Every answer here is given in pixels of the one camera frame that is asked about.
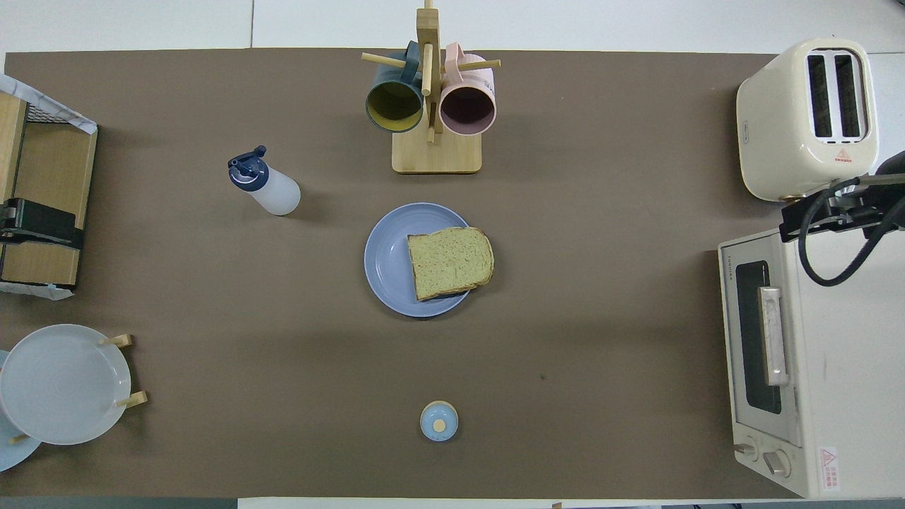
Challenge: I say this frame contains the cream two-slot toaster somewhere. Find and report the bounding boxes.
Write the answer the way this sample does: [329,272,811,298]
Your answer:
[736,37,880,204]

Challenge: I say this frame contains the dark teal mug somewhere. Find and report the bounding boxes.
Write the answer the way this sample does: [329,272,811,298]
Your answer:
[365,40,425,134]

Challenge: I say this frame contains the wooden shelf unit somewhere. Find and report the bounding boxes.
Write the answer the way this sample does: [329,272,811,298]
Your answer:
[0,92,98,287]

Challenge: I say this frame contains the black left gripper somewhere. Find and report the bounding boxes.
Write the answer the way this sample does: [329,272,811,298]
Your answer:
[0,198,84,250]

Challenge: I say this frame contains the black wire basket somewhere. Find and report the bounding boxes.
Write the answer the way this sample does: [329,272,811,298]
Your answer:
[25,99,78,127]

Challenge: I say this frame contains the blue dinner plate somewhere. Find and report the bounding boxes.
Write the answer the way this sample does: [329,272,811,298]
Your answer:
[363,203,480,319]

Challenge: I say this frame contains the grey plate in rack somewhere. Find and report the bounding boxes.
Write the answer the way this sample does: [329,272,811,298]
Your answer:
[0,324,132,446]

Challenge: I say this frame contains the brown table mat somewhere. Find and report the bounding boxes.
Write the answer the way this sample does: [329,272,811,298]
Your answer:
[0,48,872,499]

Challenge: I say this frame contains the white toaster oven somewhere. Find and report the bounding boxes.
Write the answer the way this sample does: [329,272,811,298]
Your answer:
[718,225,905,499]

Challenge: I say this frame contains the light blue plate in rack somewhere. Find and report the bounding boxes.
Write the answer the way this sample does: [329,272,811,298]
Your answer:
[0,350,42,472]

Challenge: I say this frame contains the pink ribbed mug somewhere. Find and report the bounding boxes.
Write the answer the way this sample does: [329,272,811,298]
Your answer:
[439,42,497,137]

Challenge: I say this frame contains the translucent squeeze bottle blue cap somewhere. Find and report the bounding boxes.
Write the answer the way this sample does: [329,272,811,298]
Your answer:
[228,146,301,216]

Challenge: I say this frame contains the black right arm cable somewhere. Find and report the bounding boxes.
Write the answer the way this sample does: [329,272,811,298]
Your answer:
[798,173,905,287]

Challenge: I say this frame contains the wooden mug tree stand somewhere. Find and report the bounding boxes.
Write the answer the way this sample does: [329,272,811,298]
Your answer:
[361,0,501,175]

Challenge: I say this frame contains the slice of toasted bread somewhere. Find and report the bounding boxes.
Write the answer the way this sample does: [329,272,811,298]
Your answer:
[407,226,495,302]

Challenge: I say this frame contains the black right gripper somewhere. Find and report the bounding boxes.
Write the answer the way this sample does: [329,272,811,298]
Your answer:
[781,185,905,242]

